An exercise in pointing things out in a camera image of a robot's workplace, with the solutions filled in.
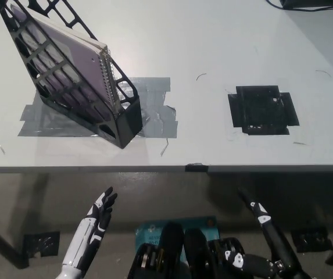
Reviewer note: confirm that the purple spiral-bound notebook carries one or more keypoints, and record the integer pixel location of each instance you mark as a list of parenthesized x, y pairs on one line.
[(76, 62)]

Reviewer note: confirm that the teal router box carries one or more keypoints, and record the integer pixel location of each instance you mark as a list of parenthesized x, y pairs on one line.
[(151, 231)]

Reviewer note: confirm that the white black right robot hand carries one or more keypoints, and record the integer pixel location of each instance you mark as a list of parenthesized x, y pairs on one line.
[(263, 221)]

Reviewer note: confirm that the grey tape patch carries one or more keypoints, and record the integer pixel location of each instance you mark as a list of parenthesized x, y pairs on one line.
[(157, 116)]

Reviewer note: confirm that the large black tape square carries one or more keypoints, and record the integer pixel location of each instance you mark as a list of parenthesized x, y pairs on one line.
[(260, 110)]

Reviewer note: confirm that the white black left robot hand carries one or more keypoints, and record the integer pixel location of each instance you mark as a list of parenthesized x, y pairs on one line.
[(92, 229)]

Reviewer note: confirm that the dark flat device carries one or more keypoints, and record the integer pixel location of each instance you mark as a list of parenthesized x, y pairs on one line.
[(314, 3)]

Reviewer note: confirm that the black lattice file shelf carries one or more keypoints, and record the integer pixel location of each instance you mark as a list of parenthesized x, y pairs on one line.
[(127, 122)]

